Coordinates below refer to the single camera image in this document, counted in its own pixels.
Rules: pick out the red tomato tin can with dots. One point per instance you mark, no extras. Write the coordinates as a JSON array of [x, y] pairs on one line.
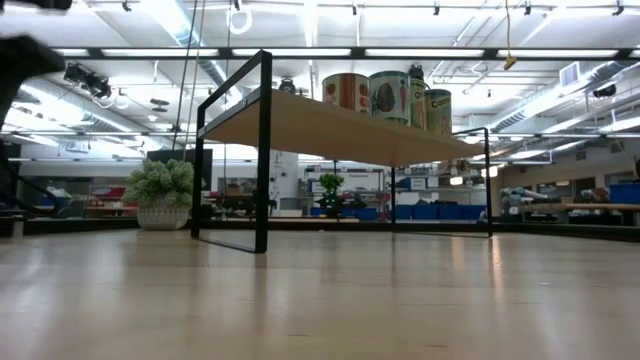
[[345, 92]]

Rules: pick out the mixed vegetables tin can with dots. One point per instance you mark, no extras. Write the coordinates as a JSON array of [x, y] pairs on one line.
[[387, 97]]

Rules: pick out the green oranges tin can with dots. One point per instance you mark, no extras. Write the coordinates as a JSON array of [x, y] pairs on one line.
[[419, 107]]

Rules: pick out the carrots tin can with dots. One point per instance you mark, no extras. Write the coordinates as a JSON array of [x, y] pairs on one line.
[[440, 112]]

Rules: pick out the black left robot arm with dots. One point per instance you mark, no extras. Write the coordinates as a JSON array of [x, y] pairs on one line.
[[20, 60]]

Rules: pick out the small dark green plant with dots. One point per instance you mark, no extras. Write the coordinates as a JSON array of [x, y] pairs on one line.
[[331, 187]]

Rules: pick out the white building pillar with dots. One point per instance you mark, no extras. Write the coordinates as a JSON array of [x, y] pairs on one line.
[[285, 180]]

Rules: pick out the black monitor panel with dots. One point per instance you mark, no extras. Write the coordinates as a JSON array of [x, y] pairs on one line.
[[202, 160]]

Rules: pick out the black ceiling fixture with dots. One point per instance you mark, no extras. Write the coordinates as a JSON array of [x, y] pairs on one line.
[[416, 72]]

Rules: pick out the pale green plant white pot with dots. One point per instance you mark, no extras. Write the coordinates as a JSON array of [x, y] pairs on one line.
[[162, 217]]

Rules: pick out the black disc ceiling lamp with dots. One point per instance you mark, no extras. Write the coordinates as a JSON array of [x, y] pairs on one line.
[[160, 102]]

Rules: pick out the red storage box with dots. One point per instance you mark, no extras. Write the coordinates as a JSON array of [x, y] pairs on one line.
[[107, 192]]

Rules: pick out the black ceiling spotlights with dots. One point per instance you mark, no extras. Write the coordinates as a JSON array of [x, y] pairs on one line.
[[90, 82]]

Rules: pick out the white ceiling air vent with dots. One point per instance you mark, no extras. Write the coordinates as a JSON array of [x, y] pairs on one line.
[[570, 75]]

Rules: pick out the wooden workbench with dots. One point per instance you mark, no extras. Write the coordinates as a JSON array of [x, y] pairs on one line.
[[600, 206]]

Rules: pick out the black ceiling speaker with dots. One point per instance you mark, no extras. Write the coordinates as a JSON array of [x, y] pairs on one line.
[[605, 91]]

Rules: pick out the large blue storage bin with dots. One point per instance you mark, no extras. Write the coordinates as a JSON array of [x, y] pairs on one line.
[[625, 193]]

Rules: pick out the white wall board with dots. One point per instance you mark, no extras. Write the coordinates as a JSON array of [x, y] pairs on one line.
[[360, 181]]

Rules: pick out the black frame wooden shelf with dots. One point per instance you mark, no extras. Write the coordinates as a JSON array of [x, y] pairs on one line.
[[325, 130]]

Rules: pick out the black overhead frame beam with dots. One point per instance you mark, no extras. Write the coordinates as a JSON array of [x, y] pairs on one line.
[[225, 52]]

